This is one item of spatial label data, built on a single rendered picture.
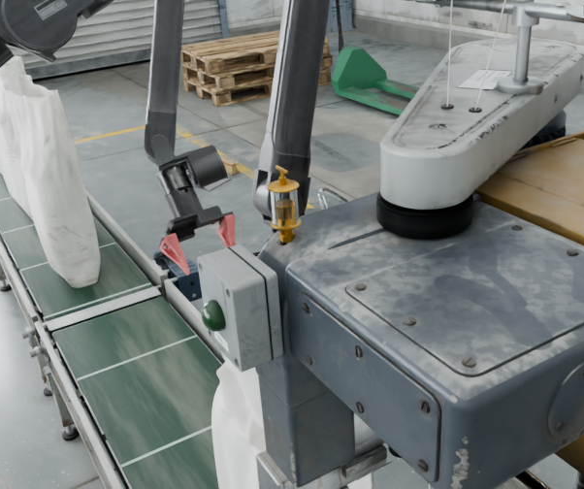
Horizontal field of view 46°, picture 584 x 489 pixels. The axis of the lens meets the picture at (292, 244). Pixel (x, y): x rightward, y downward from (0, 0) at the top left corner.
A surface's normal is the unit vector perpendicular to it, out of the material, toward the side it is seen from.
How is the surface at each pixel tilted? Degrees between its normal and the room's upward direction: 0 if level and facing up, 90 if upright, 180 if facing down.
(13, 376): 0
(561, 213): 0
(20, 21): 77
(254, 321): 90
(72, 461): 0
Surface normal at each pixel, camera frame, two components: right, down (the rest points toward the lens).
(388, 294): -0.07, -0.89
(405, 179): -0.54, 0.41
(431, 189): -0.03, 0.46
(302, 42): 0.32, 0.18
